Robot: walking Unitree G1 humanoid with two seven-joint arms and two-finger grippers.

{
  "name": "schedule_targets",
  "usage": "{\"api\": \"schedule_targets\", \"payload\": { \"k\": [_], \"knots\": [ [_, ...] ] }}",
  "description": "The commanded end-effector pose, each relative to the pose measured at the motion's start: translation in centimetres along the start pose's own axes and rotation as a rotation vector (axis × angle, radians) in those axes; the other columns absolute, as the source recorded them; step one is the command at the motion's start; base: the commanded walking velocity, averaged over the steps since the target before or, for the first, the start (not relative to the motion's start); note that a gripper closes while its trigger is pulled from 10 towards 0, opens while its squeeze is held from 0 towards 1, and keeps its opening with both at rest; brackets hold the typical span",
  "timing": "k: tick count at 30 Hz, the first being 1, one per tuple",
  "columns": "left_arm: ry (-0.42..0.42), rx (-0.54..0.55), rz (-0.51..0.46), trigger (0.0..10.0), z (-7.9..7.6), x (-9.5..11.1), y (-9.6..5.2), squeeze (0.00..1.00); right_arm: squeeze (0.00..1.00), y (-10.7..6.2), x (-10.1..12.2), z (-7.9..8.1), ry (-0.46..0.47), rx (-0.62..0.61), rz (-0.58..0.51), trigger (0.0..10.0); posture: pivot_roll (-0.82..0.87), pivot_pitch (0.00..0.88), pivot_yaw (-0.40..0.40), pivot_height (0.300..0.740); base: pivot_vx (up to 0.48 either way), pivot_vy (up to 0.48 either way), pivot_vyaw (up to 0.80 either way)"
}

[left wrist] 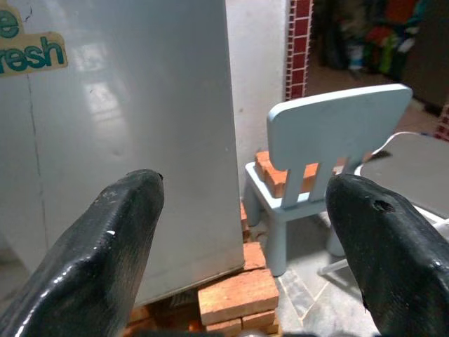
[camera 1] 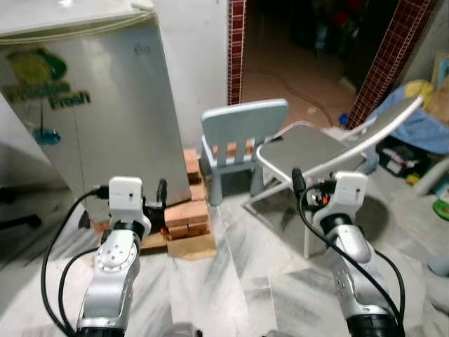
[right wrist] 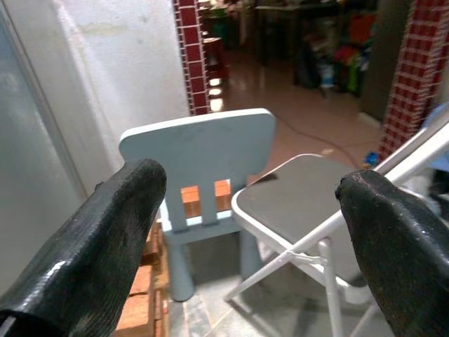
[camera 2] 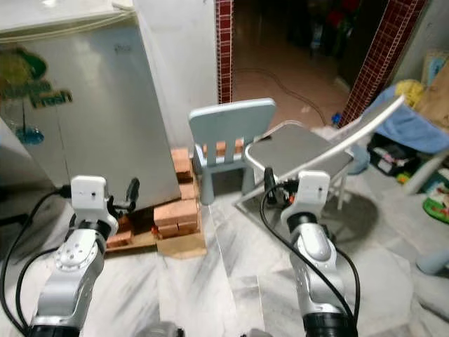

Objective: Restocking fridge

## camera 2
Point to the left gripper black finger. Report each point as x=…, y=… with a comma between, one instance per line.
x=132, y=191

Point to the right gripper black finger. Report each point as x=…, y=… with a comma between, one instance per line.
x=269, y=180

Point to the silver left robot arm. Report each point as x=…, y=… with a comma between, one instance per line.
x=70, y=274

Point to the silver fridge with green logo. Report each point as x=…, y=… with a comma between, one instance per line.
x=63, y=15

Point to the white folding chair grey seat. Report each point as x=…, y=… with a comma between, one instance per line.
x=295, y=151

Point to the red brick stack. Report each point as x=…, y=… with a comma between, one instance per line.
x=175, y=214

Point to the tan wooden board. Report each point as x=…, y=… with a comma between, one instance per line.
x=182, y=246

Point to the light blue plastic child chair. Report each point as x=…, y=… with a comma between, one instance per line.
x=228, y=119

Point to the small blue capped floor bottle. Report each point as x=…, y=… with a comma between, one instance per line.
x=337, y=119

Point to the black box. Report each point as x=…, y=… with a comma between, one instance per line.
x=393, y=154

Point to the black stand leg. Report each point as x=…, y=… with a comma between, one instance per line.
x=8, y=219

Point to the narrow red tiled pillar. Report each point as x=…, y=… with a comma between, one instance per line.
x=224, y=49

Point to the blue cloth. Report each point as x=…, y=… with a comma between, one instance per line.
x=414, y=126

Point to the white plastic chair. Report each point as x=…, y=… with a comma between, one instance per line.
x=431, y=168

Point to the green plastic item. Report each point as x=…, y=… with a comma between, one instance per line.
x=436, y=210

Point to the yellow cloth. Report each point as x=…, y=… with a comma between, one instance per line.
x=410, y=91

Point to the grey blue floor item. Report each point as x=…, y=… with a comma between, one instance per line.
x=433, y=262

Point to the wide red tiled pillar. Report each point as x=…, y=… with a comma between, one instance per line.
x=382, y=56

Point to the brown cardboard box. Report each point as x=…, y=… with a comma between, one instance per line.
x=436, y=91

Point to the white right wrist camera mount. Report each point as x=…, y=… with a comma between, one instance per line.
x=314, y=193

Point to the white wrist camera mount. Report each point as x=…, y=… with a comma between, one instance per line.
x=91, y=200
x=314, y=193

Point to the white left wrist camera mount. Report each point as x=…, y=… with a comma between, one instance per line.
x=91, y=200

